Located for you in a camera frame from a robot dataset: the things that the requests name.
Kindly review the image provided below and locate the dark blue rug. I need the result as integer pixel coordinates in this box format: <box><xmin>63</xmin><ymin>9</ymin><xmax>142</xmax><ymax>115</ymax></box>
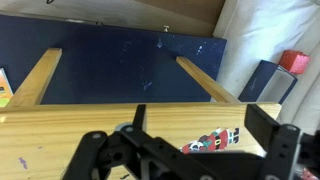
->
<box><xmin>0</xmin><ymin>13</ymin><xmax>228</xmax><ymax>105</ymax></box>

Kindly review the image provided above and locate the navy blue box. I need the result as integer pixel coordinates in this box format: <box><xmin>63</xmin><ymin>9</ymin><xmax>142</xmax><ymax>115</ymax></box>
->
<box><xmin>237</xmin><ymin>59</ymin><xmax>299</xmax><ymax>105</ymax></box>

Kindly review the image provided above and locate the red gift box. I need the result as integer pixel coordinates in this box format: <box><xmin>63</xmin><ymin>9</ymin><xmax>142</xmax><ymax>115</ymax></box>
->
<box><xmin>278</xmin><ymin>49</ymin><xmax>312</xmax><ymax>75</ymax></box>

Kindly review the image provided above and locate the orange and white card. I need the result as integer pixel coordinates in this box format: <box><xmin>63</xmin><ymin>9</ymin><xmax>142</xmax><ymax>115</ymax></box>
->
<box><xmin>0</xmin><ymin>67</ymin><xmax>15</xmax><ymax>108</ymax></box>

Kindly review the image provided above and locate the white leather sofa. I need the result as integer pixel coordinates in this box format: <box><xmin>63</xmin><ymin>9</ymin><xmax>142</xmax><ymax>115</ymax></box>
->
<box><xmin>209</xmin><ymin>0</ymin><xmax>320</xmax><ymax>136</ymax></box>

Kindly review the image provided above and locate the santa claus sticker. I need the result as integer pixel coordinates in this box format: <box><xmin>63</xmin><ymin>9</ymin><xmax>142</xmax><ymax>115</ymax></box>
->
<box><xmin>179</xmin><ymin>127</ymin><xmax>241</xmax><ymax>155</ymax></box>

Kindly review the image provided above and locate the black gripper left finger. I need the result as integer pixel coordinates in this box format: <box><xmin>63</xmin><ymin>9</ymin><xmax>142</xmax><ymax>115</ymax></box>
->
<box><xmin>62</xmin><ymin>104</ymin><xmax>215</xmax><ymax>180</ymax></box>

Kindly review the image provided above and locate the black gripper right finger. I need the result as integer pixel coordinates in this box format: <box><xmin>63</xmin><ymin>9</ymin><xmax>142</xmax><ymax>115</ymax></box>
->
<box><xmin>244</xmin><ymin>103</ymin><xmax>303</xmax><ymax>180</ymax></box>

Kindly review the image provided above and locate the light wooden table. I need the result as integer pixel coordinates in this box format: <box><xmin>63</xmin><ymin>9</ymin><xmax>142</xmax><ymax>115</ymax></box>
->
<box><xmin>0</xmin><ymin>47</ymin><xmax>283</xmax><ymax>180</ymax></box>

